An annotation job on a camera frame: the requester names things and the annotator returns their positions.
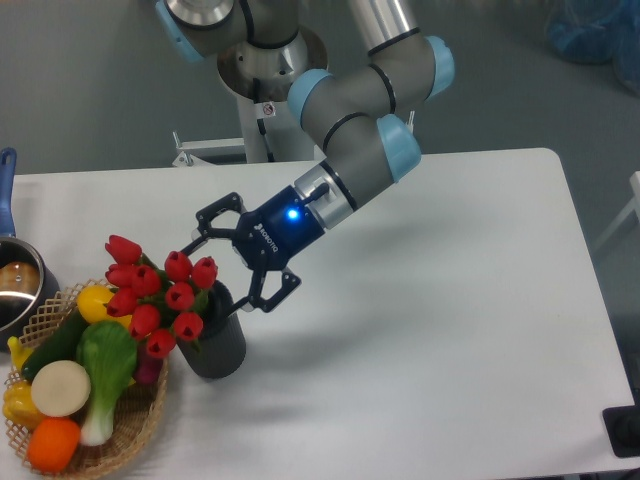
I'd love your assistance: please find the dark grey ribbed vase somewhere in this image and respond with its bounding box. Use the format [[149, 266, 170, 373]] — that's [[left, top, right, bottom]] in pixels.
[[178, 280, 246, 379]]

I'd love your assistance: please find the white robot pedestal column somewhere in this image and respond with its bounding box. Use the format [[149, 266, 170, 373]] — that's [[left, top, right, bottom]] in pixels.
[[217, 26, 328, 163]]

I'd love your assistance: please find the orange fruit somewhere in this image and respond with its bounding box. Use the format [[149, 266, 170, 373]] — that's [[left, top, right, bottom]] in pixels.
[[26, 417, 80, 474]]

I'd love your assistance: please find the yellow bell pepper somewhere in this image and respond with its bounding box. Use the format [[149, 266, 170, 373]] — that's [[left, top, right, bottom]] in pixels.
[[3, 380, 46, 430]]

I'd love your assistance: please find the blue handled saucepan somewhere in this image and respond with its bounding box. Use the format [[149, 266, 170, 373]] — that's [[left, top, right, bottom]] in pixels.
[[1, 147, 59, 352]]

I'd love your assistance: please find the black device at table edge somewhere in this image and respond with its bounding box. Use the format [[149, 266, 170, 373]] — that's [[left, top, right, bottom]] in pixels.
[[602, 405, 639, 458]]

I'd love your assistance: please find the yellow banana tip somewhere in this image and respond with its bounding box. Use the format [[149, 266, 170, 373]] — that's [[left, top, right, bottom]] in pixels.
[[7, 336, 34, 371]]

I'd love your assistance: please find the dark green cucumber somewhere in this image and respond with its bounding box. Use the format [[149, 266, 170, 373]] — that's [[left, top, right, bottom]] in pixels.
[[21, 309, 89, 382]]

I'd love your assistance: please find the purple red radish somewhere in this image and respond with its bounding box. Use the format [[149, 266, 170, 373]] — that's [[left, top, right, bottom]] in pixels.
[[132, 344, 163, 385]]

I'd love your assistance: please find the red tulip bouquet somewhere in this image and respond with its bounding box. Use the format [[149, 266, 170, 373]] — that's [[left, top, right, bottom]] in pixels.
[[105, 235, 218, 359]]

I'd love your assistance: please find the green bok choy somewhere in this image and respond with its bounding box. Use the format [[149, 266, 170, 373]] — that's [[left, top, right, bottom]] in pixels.
[[76, 321, 137, 447]]

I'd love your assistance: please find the yellow squash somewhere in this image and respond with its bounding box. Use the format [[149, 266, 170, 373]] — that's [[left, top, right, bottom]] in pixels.
[[76, 285, 156, 337]]

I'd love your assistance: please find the blue plastic bag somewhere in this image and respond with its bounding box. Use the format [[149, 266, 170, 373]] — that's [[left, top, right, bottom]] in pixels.
[[544, 1, 639, 95]]

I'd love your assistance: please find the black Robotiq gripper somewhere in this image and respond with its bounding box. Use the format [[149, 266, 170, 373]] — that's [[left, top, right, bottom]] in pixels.
[[178, 184, 327, 317]]

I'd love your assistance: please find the white furniture frame right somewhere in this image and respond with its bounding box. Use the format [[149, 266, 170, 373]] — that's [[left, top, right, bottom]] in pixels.
[[592, 171, 639, 258]]

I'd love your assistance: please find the woven wicker basket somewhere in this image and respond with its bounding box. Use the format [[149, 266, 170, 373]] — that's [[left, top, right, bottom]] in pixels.
[[1, 280, 169, 479]]

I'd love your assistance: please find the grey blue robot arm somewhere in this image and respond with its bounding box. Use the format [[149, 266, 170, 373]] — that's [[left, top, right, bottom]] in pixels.
[[155, 1, 455, 312]]

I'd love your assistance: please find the cream round onion slice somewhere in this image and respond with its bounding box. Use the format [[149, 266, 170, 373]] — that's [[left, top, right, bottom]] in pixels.
[[31, 360, 91, 417]]

